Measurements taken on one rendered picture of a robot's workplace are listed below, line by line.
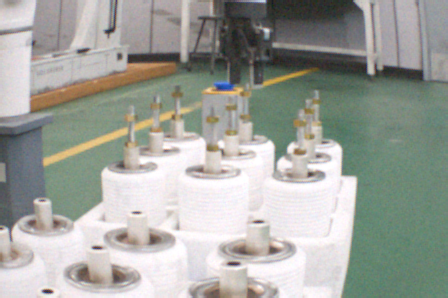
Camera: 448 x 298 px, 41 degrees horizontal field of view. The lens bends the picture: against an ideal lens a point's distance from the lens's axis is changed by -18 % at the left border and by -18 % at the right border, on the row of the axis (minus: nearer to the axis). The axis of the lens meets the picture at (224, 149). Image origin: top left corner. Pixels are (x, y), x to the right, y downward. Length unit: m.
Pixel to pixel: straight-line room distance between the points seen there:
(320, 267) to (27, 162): 0.57
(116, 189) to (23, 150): 0.28
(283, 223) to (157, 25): 5.67
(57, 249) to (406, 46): 5.34
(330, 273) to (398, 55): 5.05
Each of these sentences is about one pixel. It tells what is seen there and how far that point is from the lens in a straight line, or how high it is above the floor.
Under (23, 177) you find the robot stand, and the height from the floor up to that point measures 0.20.
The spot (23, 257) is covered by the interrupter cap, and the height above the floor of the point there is 0.25.
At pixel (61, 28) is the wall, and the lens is 7.17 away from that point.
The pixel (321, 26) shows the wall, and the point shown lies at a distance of 6.01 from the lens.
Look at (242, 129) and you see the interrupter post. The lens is 1.19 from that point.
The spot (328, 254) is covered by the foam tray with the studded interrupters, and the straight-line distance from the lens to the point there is 0.91.
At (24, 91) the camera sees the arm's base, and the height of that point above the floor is 0.35.
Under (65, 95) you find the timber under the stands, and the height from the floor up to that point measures 0.04.
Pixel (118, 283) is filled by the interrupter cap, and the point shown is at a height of 0.25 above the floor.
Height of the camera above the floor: 0.47
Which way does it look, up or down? 11 degrees down
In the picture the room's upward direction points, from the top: straight up
